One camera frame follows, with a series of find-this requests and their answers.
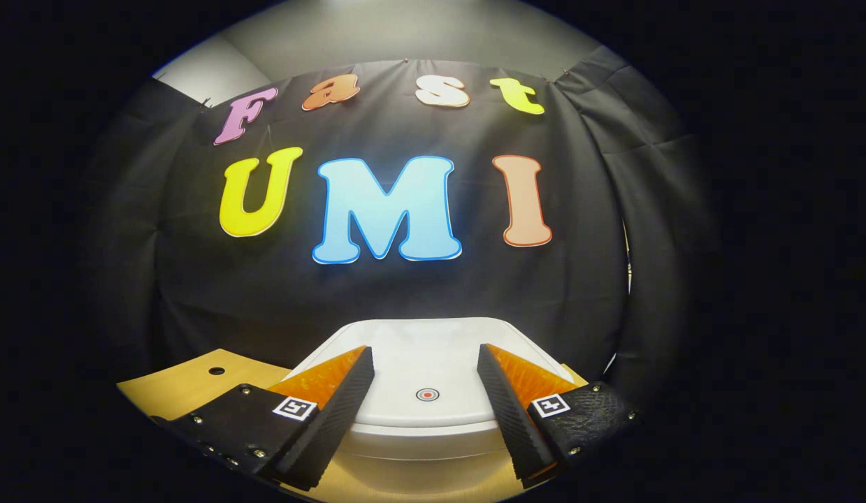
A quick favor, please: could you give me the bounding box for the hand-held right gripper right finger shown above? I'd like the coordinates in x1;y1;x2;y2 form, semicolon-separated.
476;343;644;488

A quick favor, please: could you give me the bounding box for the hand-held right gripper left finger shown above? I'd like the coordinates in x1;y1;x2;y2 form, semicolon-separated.
153;345;375;491

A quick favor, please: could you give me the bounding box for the grey desktop garbage bin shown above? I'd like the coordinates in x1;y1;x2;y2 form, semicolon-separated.
282;318;577;493

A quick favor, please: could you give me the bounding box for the wooden desktop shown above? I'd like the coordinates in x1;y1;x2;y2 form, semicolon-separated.
115;348;591;503

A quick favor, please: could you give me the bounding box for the black backdrop cloth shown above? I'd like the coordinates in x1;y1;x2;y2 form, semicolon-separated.
73;45;720;392

